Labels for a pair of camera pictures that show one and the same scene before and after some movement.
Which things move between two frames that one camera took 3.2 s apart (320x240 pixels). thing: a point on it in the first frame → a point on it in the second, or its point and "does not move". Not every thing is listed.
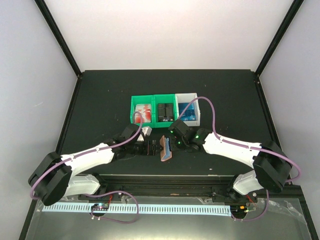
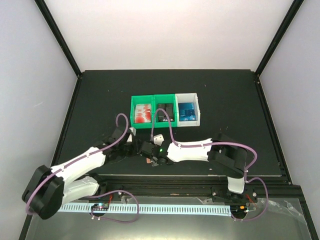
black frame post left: [44, 9] does not move
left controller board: [100, 207] does not move
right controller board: [239, 210] does not move
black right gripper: [173, 146] → [154, 162]
